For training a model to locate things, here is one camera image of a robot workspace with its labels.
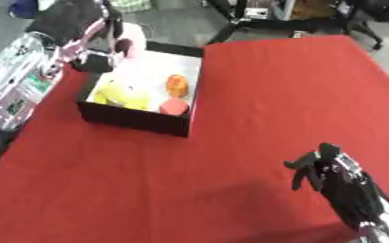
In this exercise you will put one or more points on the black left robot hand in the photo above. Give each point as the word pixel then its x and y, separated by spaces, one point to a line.
pixel 65 19

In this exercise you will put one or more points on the orange toy fruit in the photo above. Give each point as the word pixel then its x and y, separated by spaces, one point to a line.
pixel 177 85

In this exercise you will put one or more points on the black metal stand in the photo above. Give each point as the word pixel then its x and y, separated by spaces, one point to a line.
pixel 236 19

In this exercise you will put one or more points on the blue bag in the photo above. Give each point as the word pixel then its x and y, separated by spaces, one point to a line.
pixel 23 8

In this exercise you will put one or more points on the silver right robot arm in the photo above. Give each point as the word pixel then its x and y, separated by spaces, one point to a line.
pixel 386 229

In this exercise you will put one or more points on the black office chair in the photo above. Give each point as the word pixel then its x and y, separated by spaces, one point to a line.
pixel 383 12

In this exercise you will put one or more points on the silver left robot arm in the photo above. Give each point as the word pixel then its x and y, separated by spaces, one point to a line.
pixel 16 85

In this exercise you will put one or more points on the red block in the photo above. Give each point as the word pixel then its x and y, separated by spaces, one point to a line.
pixel 174 107

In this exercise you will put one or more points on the black box white inside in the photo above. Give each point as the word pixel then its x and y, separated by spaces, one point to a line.
pixel 142 121

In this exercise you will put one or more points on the checked cloth bag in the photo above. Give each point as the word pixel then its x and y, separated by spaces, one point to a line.
pixel 131 4

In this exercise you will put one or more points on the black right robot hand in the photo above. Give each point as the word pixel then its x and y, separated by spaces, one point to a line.
pixel 347 190

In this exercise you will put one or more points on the pale pink soft toy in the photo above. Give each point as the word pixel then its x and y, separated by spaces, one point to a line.
pixel 135 34

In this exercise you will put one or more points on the yellow soft toy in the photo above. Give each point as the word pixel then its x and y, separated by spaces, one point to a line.
pixel 123 93

